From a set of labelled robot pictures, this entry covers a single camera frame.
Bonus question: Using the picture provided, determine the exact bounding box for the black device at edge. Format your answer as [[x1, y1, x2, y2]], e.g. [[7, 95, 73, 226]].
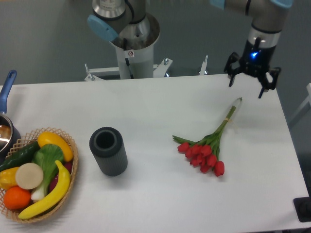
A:
[[293, 197, 311, 222]]

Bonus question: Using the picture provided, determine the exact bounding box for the dark grey ribbed vase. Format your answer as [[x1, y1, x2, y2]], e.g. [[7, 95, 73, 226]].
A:
[[89, 127, 128, 177]]

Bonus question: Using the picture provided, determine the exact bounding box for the yellow bell pepper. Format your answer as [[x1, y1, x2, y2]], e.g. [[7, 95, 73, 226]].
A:
[[0, 167, 19, 190]]

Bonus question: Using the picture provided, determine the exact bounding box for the orange fruit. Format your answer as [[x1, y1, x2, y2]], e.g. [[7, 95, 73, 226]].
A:
[[3, 186, 31, 210]]

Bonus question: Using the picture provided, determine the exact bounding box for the beige round disc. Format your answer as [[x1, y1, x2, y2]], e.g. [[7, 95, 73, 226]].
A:
[[15, 163, 43, 190]]

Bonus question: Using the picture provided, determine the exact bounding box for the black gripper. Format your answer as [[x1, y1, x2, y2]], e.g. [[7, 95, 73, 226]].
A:
[[224, 27, 281, 99]]

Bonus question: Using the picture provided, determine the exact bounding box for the yellow squash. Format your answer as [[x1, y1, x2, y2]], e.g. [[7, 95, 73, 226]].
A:
[[37, 131, 73, 162]]

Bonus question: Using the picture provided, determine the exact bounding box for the woven wicker basket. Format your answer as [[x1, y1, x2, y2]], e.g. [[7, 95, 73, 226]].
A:
[[0, 127, 78, 224]]

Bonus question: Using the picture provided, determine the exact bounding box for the dark green cucumber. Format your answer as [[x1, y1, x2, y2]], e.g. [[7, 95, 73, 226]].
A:
[[0, 141, 40, 172]]

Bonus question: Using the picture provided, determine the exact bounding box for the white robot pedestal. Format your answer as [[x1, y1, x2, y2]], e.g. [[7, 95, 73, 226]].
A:
[[85, 45, 173, 82]]

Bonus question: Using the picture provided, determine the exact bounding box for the green bok choy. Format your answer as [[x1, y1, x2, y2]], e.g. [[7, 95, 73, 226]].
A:
[[31, 144, 64, 202]]

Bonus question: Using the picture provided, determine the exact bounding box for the red tulip bouquet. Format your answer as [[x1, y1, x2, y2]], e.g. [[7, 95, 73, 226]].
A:
[[172, 97, 242, 177]]

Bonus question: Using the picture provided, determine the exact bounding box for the white furniture leg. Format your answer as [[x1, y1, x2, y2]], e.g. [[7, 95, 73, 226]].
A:
[[288, 83, 311, 129]]

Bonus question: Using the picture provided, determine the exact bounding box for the blue handled saucepan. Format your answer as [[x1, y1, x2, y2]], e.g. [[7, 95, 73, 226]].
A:
[[0, 70, 20, 164]]

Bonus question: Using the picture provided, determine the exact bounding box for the yellow banana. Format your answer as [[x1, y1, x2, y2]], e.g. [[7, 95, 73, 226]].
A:
[[18, 160, 70, 220]]

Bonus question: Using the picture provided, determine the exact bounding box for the dark red vegetable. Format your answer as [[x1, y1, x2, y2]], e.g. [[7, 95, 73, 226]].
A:
[[49, 162, 72, 193]]

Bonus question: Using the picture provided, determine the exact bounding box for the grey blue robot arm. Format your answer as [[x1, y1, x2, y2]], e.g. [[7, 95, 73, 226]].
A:
[[87, 0, 293, 92]]

